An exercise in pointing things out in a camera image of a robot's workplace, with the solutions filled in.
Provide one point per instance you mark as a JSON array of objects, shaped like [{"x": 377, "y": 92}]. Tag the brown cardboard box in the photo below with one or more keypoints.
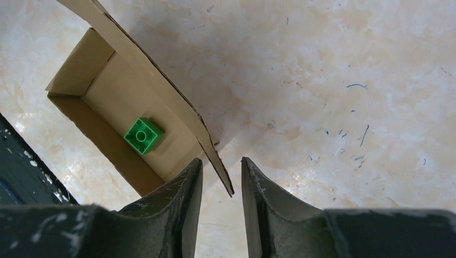
[{"x": 107, "y": 82}]

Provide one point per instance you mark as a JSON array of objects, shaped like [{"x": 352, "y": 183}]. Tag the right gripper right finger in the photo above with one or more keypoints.
[{"x": 278, "y": 224}]

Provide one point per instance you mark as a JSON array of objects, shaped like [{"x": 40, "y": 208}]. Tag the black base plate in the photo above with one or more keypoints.
[{"x": 25, "y": 178}]

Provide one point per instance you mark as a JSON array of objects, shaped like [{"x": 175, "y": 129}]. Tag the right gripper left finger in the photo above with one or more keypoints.
[{"x": 163, "y": 223}]

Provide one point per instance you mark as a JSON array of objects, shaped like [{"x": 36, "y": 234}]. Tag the small green block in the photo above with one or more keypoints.
[{"x": 144, "y": 135}]

